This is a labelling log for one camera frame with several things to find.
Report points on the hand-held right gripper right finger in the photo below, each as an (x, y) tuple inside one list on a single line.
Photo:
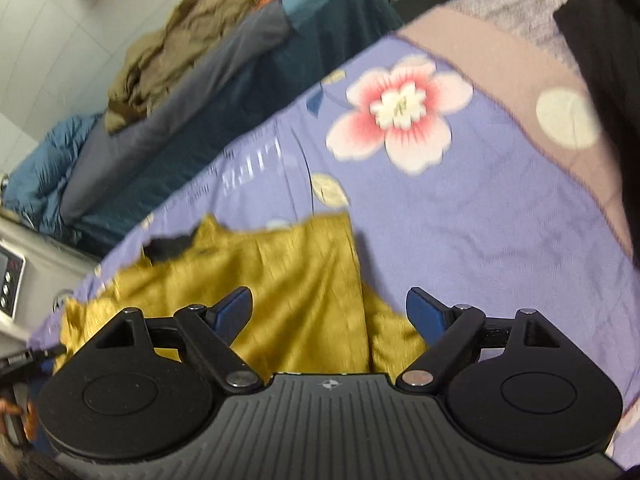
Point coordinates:
[(425, 315)]

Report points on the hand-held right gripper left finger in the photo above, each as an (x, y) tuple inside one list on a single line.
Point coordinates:
[(235, 310)]

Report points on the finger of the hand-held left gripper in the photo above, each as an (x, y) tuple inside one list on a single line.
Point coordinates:
[(25, 358)]

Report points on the golden yellow satin jacket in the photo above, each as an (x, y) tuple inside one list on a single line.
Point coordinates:
[(300, 285)]

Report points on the white machine with control panel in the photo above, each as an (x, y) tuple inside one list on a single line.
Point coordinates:
[(45, 270)]

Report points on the purple floral bed sheet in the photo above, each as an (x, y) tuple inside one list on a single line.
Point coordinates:
[(475, 220)]

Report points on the blue quilted blanket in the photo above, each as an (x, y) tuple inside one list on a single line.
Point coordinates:
[(45, 170)]

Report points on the olive brown crumpled cloth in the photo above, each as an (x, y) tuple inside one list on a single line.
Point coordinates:
[(165, 60)]

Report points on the black cloth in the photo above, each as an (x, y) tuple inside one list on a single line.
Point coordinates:
[(610, 60)]

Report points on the pink knitted blanket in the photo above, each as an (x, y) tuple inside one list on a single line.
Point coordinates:
[(520, 5)]

